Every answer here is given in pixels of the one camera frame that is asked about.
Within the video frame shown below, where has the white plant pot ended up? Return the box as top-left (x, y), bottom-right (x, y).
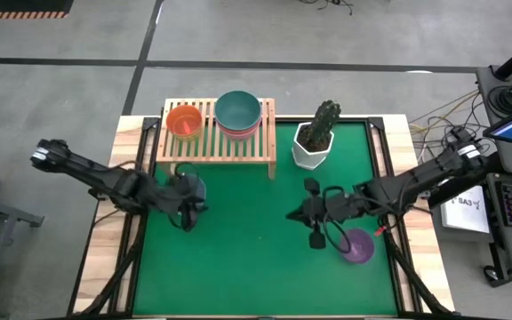
top-left (291, 122), bottom-right (335, 171)

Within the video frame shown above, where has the small translucent red bowl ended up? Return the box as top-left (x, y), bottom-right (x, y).
top-left (165, 104), bottom-right (204, 141)

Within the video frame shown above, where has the black floor cable bundle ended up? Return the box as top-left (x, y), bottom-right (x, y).
top-left (415, 92), bottom-right (497, 155)

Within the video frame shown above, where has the black cable on floor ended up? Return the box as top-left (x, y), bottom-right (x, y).
top-left (299, 0), bottom-right (355, 17)

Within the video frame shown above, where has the yellow floor cable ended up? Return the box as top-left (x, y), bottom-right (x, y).
top-left (409, 91), bottom-right (482, 170)

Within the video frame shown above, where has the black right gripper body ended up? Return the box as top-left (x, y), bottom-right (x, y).
top-left (304, 177), bottom-right (353, 251)

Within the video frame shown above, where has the green table mat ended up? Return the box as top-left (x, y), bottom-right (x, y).
top-left (132, 122), bottom-right (398, 317)

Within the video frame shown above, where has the white labelled box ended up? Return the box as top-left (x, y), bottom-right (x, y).
top-left (439, 184), bottom-right (492, 236)

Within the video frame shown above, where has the large blue bowl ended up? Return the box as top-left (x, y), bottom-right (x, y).
top-left (183, 173), bottom-right (208, 211)

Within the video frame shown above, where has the small translucent purple bowl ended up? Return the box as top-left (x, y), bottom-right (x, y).
top-left (339, 228), bottom-right (376, 265)

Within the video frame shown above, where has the coiled black cable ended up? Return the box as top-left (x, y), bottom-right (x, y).
top-left (486, 84), bottom-right (512, 117)

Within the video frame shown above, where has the green cactus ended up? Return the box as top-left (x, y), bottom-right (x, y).
top-left (303, 99), bottom-right (342, 152)

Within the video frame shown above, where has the grey equipment cart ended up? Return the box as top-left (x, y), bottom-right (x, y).
top-left (476, 65), bottom-right (512, 134)

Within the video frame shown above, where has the wooden slatted shelf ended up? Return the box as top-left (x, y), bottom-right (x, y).
top-left (156, 97), bottom-right (278, 180)

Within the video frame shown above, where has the large pink bowl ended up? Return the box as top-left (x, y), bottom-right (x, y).
top-left (220, 128), bottom-right (260, 143)

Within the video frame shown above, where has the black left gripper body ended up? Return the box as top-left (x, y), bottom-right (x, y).
top-left (166, 174), bottom-right (200, 233)

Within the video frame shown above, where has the black hazard-striped floor mat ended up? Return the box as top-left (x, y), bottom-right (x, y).
top-left (0, 0), bottom-right (75, 20)

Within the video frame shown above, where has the large teal bowl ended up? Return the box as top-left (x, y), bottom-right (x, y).
top-left (214, 90), bottom-right (263, 132)

